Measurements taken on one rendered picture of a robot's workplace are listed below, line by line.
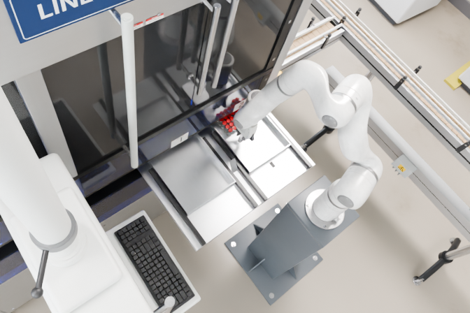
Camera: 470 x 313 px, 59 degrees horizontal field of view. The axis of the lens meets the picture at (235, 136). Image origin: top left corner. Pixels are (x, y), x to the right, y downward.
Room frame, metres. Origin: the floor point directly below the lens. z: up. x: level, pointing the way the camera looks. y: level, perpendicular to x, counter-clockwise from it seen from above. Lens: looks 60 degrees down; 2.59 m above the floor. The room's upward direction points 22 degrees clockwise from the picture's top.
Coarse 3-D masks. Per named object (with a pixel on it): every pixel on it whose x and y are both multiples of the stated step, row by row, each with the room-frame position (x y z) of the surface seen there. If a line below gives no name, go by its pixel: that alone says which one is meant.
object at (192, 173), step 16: (192, 144) 0.87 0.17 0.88; (160, 160) 0.74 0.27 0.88; (176, 160) 0.77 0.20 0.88; (192, 160) 0.79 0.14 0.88; (208, 160) 0.82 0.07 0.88; (160, 176) 0.65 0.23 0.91; (176, 176) 0.69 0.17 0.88; (192, 176) 0.72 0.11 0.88; (208, 176) 0.75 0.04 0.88; (224, 176) 0.78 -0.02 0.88; (176, 192) 0.63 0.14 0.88; (192, 192) 0.65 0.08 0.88; (208, 192) 0.68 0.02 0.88; (192, 208) 0.59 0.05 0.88
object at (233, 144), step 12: (264, 120) 1.14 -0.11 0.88; (216, 132) 0.96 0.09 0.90; (264, 132) 1.08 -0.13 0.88; (276, 132) 1.10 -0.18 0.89; (228, 144) 0.92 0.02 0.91; (240, 144) 0.96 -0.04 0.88; (252, 144) 0.99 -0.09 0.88; (264, 144) 1.01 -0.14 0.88; (276, 144) 1.04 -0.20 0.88; (288, 144) 1.05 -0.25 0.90; (240, 156) 0.90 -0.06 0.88; (252, 156) 0.93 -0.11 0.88; (264, 156) 0.95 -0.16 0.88; (252, 168) 0.87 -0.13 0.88
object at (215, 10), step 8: (208, 8) 0.78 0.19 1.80; (216, 8) 0.77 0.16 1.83; (216, 16) 0.77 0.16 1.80; (216, 24) 0.77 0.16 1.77; (208, 32) 0.77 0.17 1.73; (208, 40) 0.77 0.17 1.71; (208, 48) 0.77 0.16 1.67; (208, 56) 0.77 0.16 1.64; (208, 64) 0.78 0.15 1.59; (192, 80) 0.79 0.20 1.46; (200, 80) 0.77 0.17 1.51; (200, 88) 0.77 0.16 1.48
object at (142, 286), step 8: (136, 216) 0.49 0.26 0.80; (120, 224) 0.43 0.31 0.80; (152, 224) 0.48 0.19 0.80; (112, 232) 0.39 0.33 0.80; (112, 240) 0.36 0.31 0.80; (160, 240) 0.43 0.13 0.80; (120, 248) 0.34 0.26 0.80; (168, 248) 0.41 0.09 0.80; (120, 256) 0.31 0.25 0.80; (128, 256) 0.32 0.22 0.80; (128, 264) 0.29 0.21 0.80; (176, 264) 0.36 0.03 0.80; (136, 272) 0.27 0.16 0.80; (184, 272) 0.34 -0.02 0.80; (136, 280) 0.25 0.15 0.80; (144, 288) 0.23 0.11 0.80; (192, 288) 0.30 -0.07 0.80; (144, 296) 0.20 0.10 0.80; (152, 304) 0.19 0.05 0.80; (184, 304) 0.23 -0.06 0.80; (192, 304) 0.24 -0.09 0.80; (176, 312) 0.19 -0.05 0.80
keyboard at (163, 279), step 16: (128, 224) 0.44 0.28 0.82; (144, 224) 0.46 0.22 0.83; (128, 240) 0.38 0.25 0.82; (144, 240) 0.40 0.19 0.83; (144, 256) 0.34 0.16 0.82; (160, 256) 0.36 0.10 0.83; (144, 272) 0.28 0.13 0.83; (160, 272) 0.31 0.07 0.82; (176, 272) 0.33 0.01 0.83; (160, 288) 0.25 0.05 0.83; (176, 288) 0.27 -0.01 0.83; (160, 304) 0.20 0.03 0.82; (176, 304) 0.22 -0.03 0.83
